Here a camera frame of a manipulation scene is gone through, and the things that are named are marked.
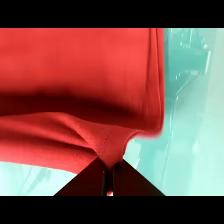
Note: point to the red T-shirt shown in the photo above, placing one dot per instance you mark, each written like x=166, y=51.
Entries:
x=80, y=66

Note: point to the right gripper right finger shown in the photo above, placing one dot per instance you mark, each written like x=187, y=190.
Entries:
x=133, y=181

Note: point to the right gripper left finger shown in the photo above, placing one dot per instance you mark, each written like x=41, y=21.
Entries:
x=87, y=181

